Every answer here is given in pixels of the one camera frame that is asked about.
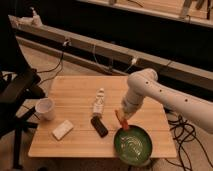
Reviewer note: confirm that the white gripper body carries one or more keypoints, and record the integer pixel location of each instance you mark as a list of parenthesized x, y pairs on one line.
[(131, 103)]

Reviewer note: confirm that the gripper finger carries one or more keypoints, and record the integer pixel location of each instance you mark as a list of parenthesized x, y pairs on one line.
[(126, 121), (118, 115)]

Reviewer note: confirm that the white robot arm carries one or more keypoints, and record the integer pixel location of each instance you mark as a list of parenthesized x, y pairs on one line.
[(144, 83)]

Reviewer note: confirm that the green ceramic bowl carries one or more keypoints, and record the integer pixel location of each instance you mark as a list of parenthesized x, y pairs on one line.
[(133, 146)]

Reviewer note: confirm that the black rectangular block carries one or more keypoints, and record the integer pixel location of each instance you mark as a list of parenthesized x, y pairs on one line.
[(99, 126)]

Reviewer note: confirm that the white rectangular sponge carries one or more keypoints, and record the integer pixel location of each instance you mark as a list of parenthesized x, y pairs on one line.
[(61, 130)]

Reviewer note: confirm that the white cup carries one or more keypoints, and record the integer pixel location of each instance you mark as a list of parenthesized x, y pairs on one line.
[(45, 107)]

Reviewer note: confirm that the black chair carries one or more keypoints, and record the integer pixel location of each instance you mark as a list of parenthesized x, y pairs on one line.
[(18, 82)]

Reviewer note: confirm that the grey metal rail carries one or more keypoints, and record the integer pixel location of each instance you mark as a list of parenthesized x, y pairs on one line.
[(175, 70)]

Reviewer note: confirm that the white object on rail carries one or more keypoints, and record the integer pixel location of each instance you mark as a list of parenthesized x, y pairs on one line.
[(35, 19)]

